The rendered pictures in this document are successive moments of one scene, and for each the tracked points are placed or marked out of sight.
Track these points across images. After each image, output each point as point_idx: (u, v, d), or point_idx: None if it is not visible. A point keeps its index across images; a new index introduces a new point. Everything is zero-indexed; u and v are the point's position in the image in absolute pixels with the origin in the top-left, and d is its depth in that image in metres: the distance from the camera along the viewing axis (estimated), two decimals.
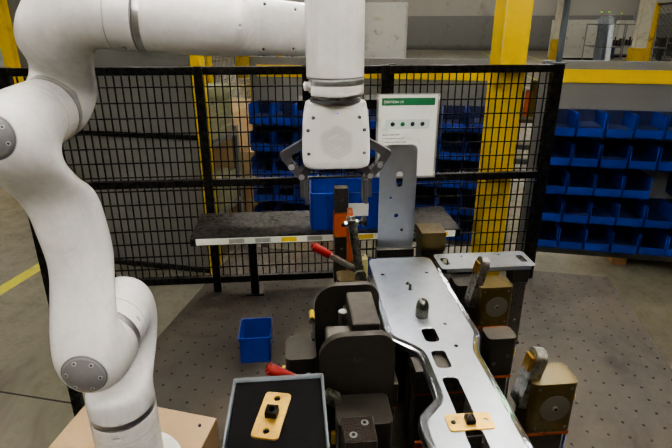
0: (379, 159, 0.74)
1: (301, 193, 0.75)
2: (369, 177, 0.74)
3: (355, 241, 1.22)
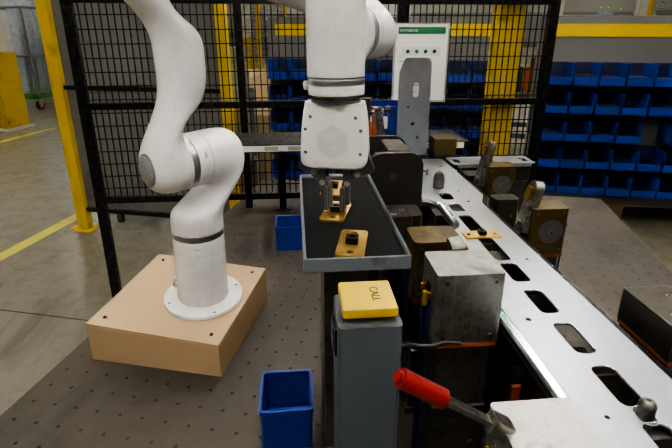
0: (360, 169, 0.73)
1: (322, 198, 0.76)
2: (344, 184, 0.74)
3: (381, 127, 1.43)
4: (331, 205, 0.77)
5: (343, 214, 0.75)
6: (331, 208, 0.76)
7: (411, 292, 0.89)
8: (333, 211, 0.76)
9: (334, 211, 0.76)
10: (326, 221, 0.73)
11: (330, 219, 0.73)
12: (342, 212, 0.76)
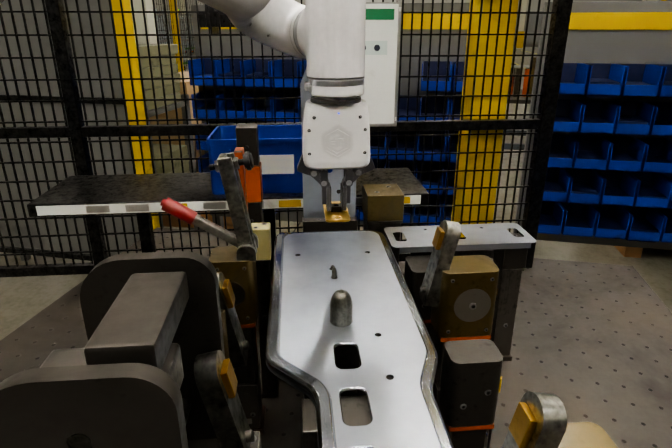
0: (361, 167, 0.74)
1: (323, 199, 0.75)
2: (347, 183, 0.74)
3: (234, 195, 0.72)
4: (331, 205, 0.76)
5: (346, 213, 0.76)
6: (333, 208, 0.76)
7: None
8: (335, 211, 0.76)
9: (336, 211, 0.76)
10: (334, 222, 0.73)
11: (337, 219, 0.73)
12: (343, 211, 0.76)
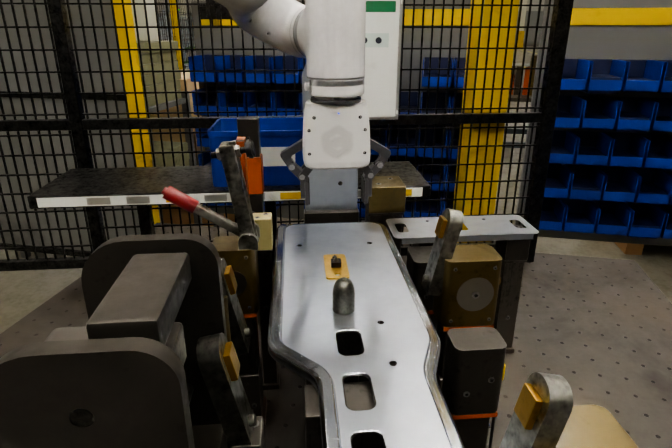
0: (379, 159, 0.74)
1: (301, 193, 0.75)
2: (369, 177, 0.74)
3: (235, 183, 0.72)
4: (331, 261, 0.80)
5: (346, 269, 0.79)
6: (333, 264, 0.79)
7: None
8: (335, 267, 0.79)
9: (336, 267, 0.79)
10: (334, 279, 0.76)
11: (337, 276, 0.77)
12: (343, 266, 0.80)
